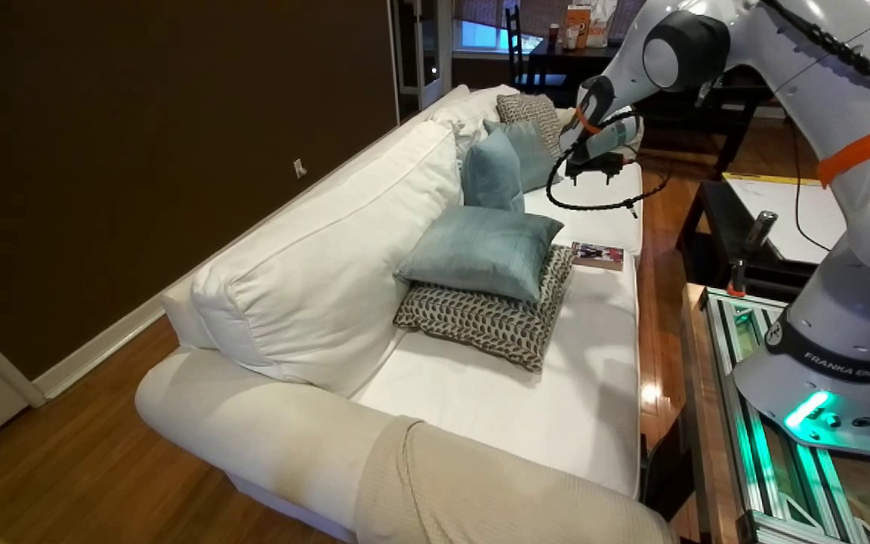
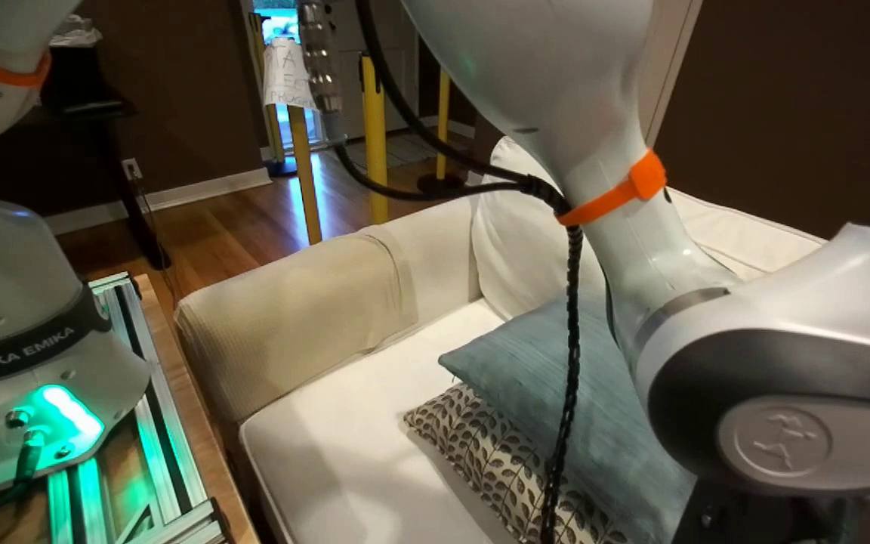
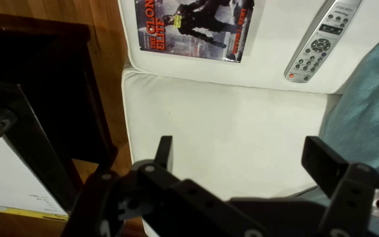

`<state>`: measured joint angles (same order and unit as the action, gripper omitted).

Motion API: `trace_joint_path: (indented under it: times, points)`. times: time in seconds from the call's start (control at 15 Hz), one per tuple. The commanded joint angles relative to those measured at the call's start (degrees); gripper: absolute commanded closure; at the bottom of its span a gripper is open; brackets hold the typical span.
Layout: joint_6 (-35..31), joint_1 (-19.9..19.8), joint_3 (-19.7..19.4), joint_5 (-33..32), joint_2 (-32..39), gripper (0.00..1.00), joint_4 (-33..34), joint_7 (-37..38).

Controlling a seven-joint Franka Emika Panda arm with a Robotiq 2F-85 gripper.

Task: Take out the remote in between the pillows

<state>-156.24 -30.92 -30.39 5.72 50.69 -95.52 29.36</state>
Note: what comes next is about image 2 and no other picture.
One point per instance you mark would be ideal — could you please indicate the white sofa back cushion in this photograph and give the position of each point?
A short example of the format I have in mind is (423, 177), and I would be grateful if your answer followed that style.
(525, 253)

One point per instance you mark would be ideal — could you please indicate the white crumpled cloth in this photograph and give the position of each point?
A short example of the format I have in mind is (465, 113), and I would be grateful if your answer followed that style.
(81, 34)

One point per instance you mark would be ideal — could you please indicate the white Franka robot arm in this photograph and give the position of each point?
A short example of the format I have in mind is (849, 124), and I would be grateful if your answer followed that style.
(557, 80)

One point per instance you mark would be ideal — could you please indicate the white and beige sofa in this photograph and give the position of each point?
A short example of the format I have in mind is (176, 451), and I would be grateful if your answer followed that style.
(355, 455)

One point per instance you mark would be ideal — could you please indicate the black white patterned pillow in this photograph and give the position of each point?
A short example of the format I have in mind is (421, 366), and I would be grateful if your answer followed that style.
(475, 455)

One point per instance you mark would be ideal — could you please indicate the teal throw pillow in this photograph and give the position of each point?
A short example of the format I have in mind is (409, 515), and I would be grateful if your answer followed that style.
(506, 372)

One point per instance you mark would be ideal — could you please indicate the white wall outlet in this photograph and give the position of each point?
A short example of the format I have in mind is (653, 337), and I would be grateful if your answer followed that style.
(129, 171)

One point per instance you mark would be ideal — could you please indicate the white plastic bag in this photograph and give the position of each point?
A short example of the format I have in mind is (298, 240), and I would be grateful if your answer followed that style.
(295, 77)

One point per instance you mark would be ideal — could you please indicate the white panelled door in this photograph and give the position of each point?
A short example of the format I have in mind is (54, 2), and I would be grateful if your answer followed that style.
(392, 40)

